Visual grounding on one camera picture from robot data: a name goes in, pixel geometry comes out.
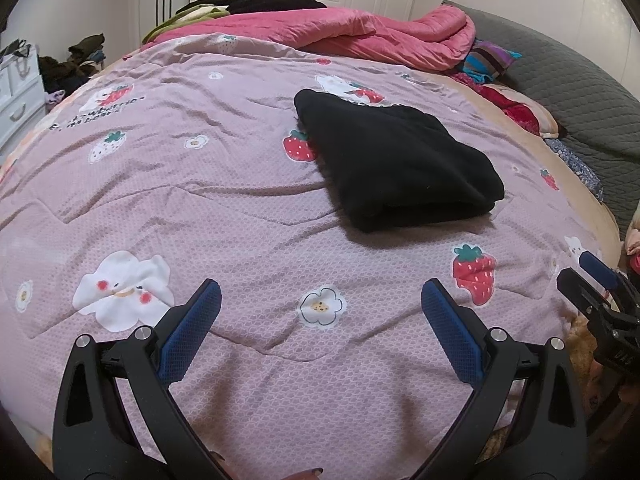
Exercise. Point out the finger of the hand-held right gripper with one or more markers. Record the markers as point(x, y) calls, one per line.
point(580, 290)
point(597, 267)

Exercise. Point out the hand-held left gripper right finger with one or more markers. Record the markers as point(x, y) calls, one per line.
point(450, 335)

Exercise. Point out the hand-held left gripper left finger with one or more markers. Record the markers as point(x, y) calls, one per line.
point(195, 330)

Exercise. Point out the black sweater with orange cuffs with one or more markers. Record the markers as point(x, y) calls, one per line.
point(400, 160)

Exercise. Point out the pile of dark clothes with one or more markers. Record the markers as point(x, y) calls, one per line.
point(75, 65)

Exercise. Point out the person's left hand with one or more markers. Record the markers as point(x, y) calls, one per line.
point(310, 474)

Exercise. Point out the blue floral cloth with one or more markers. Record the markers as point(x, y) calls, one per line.
point(575, 165)

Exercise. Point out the tan bed sheet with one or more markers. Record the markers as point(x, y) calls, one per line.
point(550, 165)

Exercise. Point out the pink printed quilt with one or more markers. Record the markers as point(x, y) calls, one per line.
point(200, 210)

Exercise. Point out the red patterned cloth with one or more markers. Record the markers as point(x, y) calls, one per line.
point(515, 110)

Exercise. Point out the grey quilted headboard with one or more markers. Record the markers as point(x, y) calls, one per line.
point(575, 90)

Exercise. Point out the striped pillow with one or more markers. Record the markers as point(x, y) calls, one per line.
point(487, 62)

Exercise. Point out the white drawer cabinet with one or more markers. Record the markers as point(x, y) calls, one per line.
point(17, 110)

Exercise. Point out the green cloth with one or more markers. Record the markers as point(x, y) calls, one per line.
point(175, 22)

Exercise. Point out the pink comforter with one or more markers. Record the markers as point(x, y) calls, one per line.
point(350, 30)

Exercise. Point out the white handbag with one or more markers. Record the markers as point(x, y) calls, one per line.
point(15, 57)

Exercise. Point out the black cloth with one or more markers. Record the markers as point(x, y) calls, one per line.
point(260, 4)

